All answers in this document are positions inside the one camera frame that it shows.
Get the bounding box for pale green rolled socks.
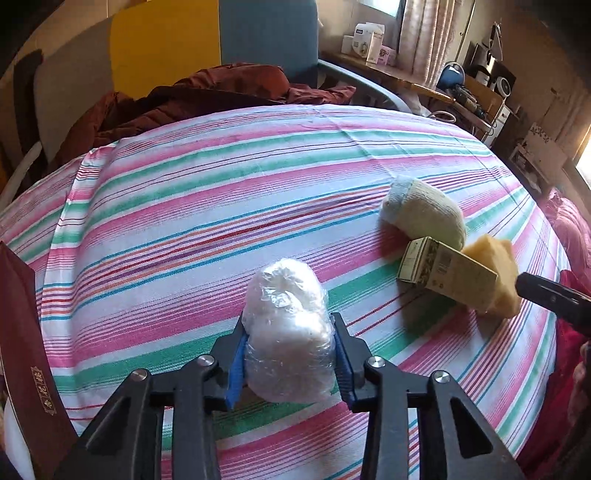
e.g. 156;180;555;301
379;175;468;253

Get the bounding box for maroon box lid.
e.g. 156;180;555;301
0;241;78;480

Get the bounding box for beige patterned curtain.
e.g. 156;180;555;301
396;0;463;89

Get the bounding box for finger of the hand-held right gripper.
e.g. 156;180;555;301
514;271;591;339

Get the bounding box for white appliance box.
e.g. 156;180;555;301
341;22;385;64

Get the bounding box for white plastic-wrapped bundle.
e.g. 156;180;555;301
242;259;337;404

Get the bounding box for pink blanket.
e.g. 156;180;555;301
519;187;591;467

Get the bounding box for wooden desk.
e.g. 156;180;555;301
318;48;465;104

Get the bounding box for grey yellow blue headboard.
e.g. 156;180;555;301
31;0;320;139

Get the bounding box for black speaker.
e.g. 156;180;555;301
464;41;517;99

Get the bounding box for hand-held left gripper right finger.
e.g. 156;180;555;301
331;312;527;480

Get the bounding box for flower-print cardboard box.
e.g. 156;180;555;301
507;122;570;186

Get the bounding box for dark red garment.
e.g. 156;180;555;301
53;65;357;162

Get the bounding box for small beige cardboard box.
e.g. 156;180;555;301
396;236;499;306

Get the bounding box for striped bed sheet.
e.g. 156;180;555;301
0;104;571;480

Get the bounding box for yellow sponge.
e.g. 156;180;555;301
461;233;523;320

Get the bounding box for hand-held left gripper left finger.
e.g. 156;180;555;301
53;313;252;480

